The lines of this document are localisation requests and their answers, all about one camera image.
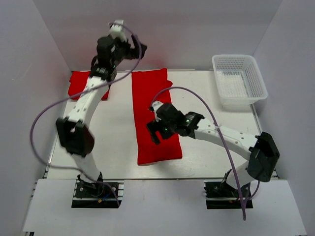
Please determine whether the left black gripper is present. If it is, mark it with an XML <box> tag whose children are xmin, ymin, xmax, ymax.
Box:
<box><xmin>110</xmin><ymin>35</ymin><xmax>146</xmax><ymax>67</ymax></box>

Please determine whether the red t-shirt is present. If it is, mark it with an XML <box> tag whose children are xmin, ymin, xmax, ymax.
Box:
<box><xmin>131</xmin><ymin>68</ymin><xmax>184</xmax><ymax>167</ymax></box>
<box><xmin>67</xmin><ymin>70</ymin><xmax>110</xmax><ymax>101</ymax></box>

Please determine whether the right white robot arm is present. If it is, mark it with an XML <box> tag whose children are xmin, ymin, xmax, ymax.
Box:
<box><xmin>146</xmin><ymin>101</ymin><xmax>280</xmax><ymax>196</ymax></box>

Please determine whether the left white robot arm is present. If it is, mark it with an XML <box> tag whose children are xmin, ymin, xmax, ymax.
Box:
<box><xmin>56</xmin><ymin>20</ymin><xmax>147</xmax><ymax>196</ymax></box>

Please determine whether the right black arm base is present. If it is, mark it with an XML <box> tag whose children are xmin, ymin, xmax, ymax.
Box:
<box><xmin>204</xmin><ymin>170</ymin><xmax>242</xmax><ymax>210</ymax></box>

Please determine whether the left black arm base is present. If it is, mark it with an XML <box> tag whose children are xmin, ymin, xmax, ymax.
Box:
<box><xmin>71</xmin><ymin>175</ymin><xmax>124</xmax><ymax>209</ymax></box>

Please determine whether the folded red t-shirt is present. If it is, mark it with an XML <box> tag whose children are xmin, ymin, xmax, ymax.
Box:
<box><xmin>67</xmin><ymin>70</ymin><xmax>110</xmax><ymax>101</ymax></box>

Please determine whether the white plastic basket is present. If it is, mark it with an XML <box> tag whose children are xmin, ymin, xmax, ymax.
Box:
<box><xmin>212</xmin><ymin>54</ymin><xmax>268</xmax><ymax>107</ymax></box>

